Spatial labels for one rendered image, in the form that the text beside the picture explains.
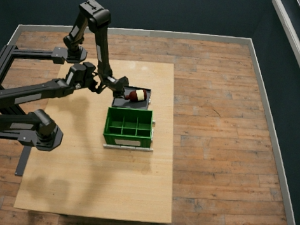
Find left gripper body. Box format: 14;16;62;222
110;88;123;98

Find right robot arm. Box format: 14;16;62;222
0;62;96;148

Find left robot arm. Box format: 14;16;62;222
63;0;130;93

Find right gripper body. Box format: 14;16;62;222
82;74;102;94

